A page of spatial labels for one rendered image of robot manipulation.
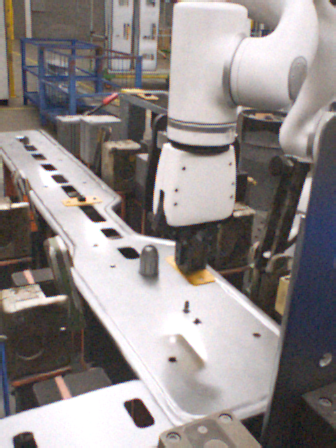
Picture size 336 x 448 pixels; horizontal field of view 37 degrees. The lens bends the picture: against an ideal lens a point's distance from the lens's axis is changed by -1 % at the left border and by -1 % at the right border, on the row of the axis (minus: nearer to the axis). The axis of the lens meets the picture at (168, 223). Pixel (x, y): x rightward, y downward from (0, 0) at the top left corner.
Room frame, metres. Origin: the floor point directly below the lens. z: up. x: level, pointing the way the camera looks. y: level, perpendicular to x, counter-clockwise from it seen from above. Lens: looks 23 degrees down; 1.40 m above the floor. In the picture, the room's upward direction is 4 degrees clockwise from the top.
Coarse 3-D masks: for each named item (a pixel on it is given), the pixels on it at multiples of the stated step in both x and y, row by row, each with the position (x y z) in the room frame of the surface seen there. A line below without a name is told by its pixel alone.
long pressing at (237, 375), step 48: (0, 144) 1.46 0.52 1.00; (48, 144) 1.49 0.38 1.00; (48, 192) 1.07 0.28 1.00; (96, 192) 1.09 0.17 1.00; (96, 240) 0.83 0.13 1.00; (144, 240) 0.85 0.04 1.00; (96, 288) 0.66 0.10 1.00; (144, 288) 0.67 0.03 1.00; (192, 288) 0.68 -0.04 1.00; (144, 336) 0.55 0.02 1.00; (192, 336) 0.55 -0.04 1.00; (240, 336) 0.56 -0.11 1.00; (192, 384) 0.46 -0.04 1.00; (240, 384) 0.47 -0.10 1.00
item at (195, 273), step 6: (168, 258) 0.64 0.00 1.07; (174, 264) 0.62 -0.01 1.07; (192, 264) 0.61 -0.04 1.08; (198, 264) 0.61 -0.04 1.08; (180, 270) 0.61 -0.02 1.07; (192, 270) 0.61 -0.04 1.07; (198, 270) 0.61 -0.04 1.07; (204, 270) 0.61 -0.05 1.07; (186, 276) 0.59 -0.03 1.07; (192, 276) 0.59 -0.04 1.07; (198, 276) 0.59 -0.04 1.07; (204, 276) 0.59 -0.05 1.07; (210, 276) 0.59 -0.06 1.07; (192, 282) 0.57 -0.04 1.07; (198, 282) 0.58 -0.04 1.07; (204, 282) 0.58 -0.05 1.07; (210, 282) 0.58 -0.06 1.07
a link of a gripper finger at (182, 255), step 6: (174, 228) 0.59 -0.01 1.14; (174, 234) 0.59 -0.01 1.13; (174, 246) 0.61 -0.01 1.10; (180, 246) 0.60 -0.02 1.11; (186, 246) 0.60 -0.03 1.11; (174, 252) 0.61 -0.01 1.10; (180, 252) 0.60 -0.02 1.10; (186, 252) 0.60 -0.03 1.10; (174, 258) 0.61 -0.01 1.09; (180, 258) 0.60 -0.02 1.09; (186, 258) 0.60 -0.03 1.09; (180, 264) 0.60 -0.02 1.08; (186, 264) 0.59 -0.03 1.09; (186, 270) 0.59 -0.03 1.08
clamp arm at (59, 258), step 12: (48, 240) 0.58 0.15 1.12; (60, 240) 0.58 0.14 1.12; (48, 252) 0.57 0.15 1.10; (60, 252) 0.57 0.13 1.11; (60, 264) 0.57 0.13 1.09; (72, 264) 0.58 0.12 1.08; (60, 276) 0.57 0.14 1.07; (72, 276) 0.57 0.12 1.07; (60, 288) 0.57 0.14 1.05; (72, 288) 0.57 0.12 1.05; (72, 300) 0.57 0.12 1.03; (72, 312) 0.57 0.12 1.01; (72, 324) 0.57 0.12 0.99; (84, 324) 0.58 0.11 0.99
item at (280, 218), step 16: (272, 160) 0.68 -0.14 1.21; (288, 160) 0.70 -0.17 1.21; (304, 160) 0.68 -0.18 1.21; (288, 176) 0.70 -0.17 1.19; (304, 176) 0.68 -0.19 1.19; (288, 192) 0.67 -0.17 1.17; (272, 208) 0.69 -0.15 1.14; (288, 208) 0.67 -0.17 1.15; (272, 224) 0.69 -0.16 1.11; (288, 224) 0.67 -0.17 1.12; (272, 240) 0.69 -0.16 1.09; (256, 256) 0.69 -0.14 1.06; (272, 256) 0.66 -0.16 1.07
